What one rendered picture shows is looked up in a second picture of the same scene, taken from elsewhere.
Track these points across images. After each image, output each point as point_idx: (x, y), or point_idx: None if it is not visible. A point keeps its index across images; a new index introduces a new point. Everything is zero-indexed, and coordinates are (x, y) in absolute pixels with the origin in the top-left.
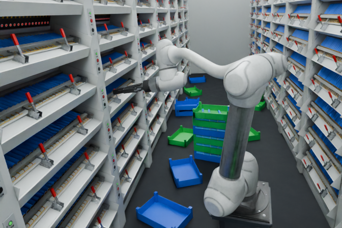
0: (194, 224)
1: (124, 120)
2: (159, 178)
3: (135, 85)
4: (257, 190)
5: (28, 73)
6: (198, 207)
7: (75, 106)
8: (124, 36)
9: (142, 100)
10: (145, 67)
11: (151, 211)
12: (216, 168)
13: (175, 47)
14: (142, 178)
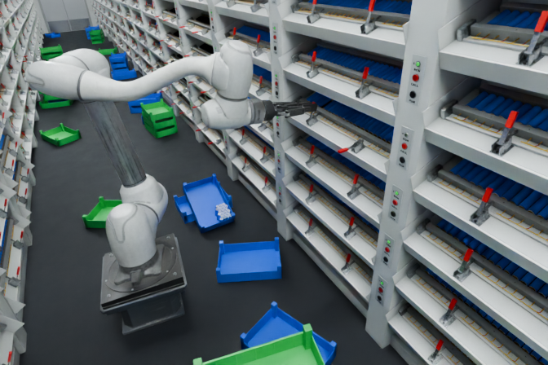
0: (209, 275)
1: (333, 173)
2: (319, 314)
3: (285, 105)
4: (117, 274)
5: (230, 14)
6: (219, 298)
7: (254, 63)
8: (360, 32)
9: (382, 208)
10: (485, 191)
11: (271, 261)
12: (150, 178)
13: (210, 55)
14: (343, 300)
